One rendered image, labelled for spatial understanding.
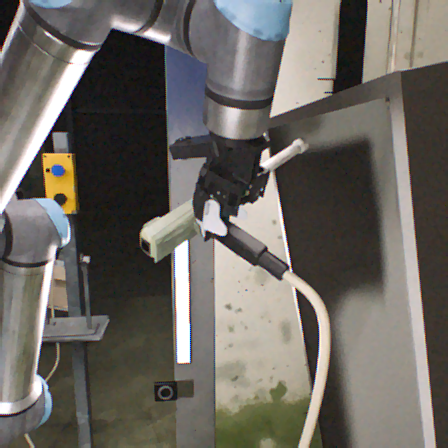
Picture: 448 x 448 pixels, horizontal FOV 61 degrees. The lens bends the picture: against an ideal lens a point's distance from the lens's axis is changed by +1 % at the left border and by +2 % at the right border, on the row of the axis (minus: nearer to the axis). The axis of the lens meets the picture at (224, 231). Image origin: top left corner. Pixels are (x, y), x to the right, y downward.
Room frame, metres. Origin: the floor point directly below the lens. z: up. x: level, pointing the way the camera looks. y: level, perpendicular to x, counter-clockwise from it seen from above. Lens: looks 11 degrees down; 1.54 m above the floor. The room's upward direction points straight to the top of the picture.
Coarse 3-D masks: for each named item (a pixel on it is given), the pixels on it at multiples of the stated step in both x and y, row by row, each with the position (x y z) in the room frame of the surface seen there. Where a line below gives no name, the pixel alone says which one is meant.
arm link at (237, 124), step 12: (204, 108) 0.51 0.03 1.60; (216, 108) 0.49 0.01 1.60; (228, 108) 0.48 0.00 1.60; (264, 108) 0.49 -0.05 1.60; (204, 120) 0.52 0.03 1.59; (216, 120) 0.49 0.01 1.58; (228, 120) 0.48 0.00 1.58; (240, 120) 0.48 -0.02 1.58; (252, 120) 0.49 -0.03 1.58; (264, 120) 0.50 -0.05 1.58; (216, 132) 0.50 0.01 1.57; (228, 132) 0.49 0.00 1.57; (240, 132) 0.49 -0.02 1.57; (252, 132) 0.50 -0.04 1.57; (264, 132) 0.52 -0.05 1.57
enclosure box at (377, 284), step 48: (336, 96) 0.60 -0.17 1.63; (384, 96) 0.48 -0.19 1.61; (432, 96) 0.45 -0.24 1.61; (288, 144) 1.05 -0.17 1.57; (336, 144) 1.07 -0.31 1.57; (384, 144) 1.09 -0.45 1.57; (432, 144) 0.45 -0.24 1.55; (288, 192) 1.05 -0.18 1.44; (336, 192) 1.07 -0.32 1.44; (384, 192) 1.09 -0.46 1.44; (432, 192) 0.45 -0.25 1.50; (288, 240) 1.05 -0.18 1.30; (336, 240) 1.07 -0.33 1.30; (384, 240) 1.09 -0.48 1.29; (432, 240) 0.45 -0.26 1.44; (336, 288) 1.07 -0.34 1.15; (384, 288) 1.10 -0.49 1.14; (432, 288) 0.45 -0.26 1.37; (336, 336) 1.07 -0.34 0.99; (384, 336) 1.10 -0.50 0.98; (432, 336) 0.46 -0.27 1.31; (336, 384) 1.08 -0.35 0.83; (384, 384) 1.10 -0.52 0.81; (432, 384) 0.46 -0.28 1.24; (336, 432) 1.08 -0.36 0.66; (384, 432) 1.10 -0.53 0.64; (432, 432) 0.46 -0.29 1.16
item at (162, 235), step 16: (304, 144) 0.89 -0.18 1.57; (272, 160) 0.81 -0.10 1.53; (176, 208) 0.63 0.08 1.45; (192, 208) 0.63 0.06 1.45; (144, 224) 0.61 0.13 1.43; (160, 224) 0.59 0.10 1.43; (176, 224) 0.60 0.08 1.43; (192, 224) 0.61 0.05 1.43; (144, 240) 0.57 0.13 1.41; (160, 240) 0.57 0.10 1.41; (176, 240) 0.60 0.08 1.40; (224, 240) 0.61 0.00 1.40; (240, 240) 0.60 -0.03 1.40; (256, 240) 0.60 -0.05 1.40; (160, 256) 0.58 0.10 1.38; (240, 256) 0.60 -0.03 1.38; (256, 256) 0.58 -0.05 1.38; (272, 256) 0.58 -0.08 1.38; (272, 272) 0.57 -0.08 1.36
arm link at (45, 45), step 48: (48, 0) 0.39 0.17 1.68; (96, 0) 0.41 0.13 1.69; (144, 0) 0.44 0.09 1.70; (48, 48) 0.44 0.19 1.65; (96, 48) 0.47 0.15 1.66; (0, 96) 0.48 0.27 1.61; (48, 96) 0.48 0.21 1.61; (0, 144) 0.52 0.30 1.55; (0, 192) 0.59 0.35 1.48; (0, 240) 0.71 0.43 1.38
